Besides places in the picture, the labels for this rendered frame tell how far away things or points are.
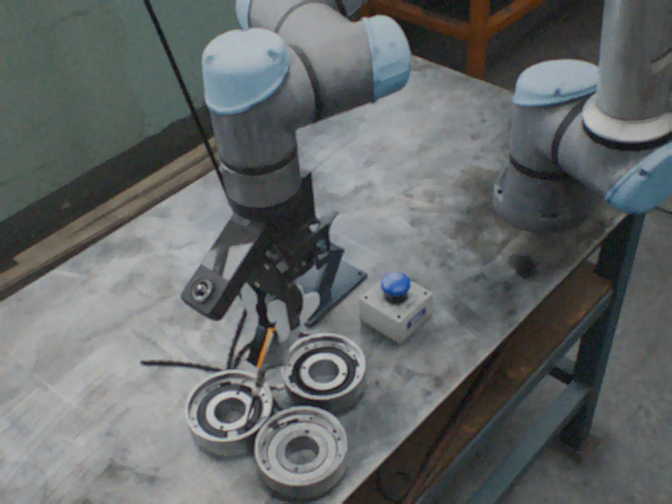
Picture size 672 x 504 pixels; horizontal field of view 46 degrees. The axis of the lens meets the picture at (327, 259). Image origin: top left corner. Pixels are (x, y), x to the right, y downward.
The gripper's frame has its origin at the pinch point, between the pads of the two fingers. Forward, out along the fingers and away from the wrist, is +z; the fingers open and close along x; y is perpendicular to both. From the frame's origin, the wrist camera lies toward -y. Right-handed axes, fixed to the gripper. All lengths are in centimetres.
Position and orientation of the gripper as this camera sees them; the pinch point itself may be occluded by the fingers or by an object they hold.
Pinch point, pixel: (272, 336)
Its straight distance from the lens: 91.4
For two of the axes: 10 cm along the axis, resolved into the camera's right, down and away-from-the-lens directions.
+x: -7.6, -4.0, 5.1
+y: 6.4, -5.5, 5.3
